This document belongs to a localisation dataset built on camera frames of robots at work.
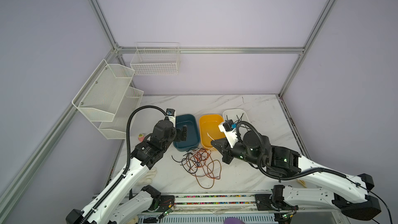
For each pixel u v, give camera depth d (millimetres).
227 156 521
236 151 523
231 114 1061
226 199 760
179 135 651
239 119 1045
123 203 534
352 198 402
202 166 839
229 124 498
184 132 662
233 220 702
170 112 621
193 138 962
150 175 819
